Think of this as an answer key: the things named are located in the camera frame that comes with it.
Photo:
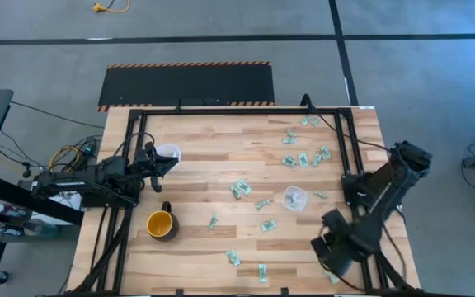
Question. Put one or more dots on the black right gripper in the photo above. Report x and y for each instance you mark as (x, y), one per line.
(353, 243)

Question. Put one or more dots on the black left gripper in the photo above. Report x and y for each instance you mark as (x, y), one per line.
(147, 167)

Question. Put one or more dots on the green white sweetener packet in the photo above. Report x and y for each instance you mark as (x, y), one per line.
(291, 200)
(269, 225)
(213, 221)
(305, 121)
(290, 133)
(315, 121)
(289, 161)
(289, 140)
(325, 153)
(236, 192)
(320, 194)
(233, 257)
(262, 204)
(317, 159)
(303, 159)
(262, 273)
(243, 187)
(332, 277)

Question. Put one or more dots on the clear plastic container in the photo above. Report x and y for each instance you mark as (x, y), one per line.
(166, 148)
(301, 194)

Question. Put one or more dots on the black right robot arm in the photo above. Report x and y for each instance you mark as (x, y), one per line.
(406, 165)

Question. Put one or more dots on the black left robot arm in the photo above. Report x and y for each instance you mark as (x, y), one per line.
(76, 181)

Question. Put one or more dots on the black mug yellow inside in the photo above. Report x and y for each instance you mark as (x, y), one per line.
(159, 222)

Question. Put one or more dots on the black power strip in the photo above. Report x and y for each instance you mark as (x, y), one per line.
(86, 153)

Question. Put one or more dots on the black hazard-striped floor mat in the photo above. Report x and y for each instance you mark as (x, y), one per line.
(188, 84)

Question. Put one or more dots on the plastic bottle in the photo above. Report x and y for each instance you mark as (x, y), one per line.
(8, 210)
(4, 228)

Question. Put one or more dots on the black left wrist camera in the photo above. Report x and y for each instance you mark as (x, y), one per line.
(149, 150)

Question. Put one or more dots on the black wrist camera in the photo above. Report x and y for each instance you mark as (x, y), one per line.
(332, 218)
(149, 150)

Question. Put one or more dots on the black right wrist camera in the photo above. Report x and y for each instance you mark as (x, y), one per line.
(332, 218)

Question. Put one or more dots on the black aluminium table frame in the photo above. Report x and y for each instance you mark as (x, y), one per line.
(241, 111)

